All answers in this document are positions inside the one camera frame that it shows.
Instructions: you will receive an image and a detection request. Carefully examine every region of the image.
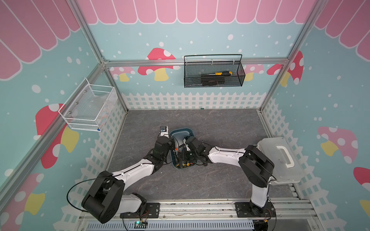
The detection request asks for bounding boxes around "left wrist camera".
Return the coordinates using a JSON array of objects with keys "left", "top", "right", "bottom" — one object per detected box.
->
[{"left": 160, "top": 126, "right": 169, "bottom": 138}]

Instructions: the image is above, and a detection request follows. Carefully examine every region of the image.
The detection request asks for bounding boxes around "black wire mesh basket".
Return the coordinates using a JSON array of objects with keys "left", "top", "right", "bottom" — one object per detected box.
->
[{"left": 184, "top": 54, "right": 246, "bottom": 88}]

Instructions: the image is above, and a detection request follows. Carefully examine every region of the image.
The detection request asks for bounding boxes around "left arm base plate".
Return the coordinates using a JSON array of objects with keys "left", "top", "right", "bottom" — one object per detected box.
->
[{"left": 119, "top": 203, "right": 161, "bottom": 219}]

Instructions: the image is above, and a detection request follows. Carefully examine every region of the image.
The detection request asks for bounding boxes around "white wire mesh basket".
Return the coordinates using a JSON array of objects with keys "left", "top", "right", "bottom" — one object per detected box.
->
[{"left": 58, "top": 79, "right": 118, "bottom": 132}]

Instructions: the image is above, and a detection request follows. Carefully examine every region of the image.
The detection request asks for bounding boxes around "translucent plastic lidded case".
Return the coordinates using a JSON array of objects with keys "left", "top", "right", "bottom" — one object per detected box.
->
[{"left": 257, "top": 137, "right": 304, "bottom": 185}]

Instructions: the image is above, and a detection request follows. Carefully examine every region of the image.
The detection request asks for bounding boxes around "black object in basket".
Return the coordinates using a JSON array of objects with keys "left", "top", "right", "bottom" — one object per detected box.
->
[{"left": 200, "top": 76, "right": 225, "bottom": 86}]

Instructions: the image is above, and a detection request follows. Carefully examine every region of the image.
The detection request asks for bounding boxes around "green circuit board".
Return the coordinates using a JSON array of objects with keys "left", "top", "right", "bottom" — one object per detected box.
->
[{"left": 134, "top": 221, "right": 148, "bottom": 229}]

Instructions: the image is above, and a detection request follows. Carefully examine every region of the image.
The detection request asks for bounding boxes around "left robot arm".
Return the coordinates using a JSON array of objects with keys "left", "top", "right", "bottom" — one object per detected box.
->
[{"left": 82, "top": 135, "right": 174, "bottom": 224}]

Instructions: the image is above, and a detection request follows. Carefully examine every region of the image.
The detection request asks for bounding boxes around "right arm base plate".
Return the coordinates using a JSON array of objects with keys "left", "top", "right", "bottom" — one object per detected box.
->
[{"left": 234, "top": 202, "right": 276, "bottom": 219}]

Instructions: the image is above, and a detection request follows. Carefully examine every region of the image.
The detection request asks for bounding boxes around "aluminium front rail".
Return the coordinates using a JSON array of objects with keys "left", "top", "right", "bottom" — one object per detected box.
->
[{"left": 77, "top": 199, "right": 319, "bottom": 223}]

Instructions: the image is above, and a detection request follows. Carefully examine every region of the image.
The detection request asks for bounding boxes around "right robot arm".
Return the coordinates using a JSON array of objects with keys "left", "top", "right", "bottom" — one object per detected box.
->
[{"left": 185, "top": 137, "right": 276, "bottom": 213}]

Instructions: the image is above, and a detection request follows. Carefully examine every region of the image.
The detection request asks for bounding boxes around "teal plastic storage box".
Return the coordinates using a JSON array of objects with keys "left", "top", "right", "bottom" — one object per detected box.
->
[{"left": 170, "top": 128, "right": 195, "bottom": 169}]

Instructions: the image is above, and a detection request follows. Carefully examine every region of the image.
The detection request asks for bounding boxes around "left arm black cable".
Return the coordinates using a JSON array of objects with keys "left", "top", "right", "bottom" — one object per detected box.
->
[{"left": 66, "top": 176, "right": 116, "bottom": 213}]

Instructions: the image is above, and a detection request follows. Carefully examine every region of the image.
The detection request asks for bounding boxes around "yellow black screwdriver in basket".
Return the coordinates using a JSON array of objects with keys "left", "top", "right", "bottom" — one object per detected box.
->
[{"left": 201, "top": 71, "right": 233, "bottom": 77}]

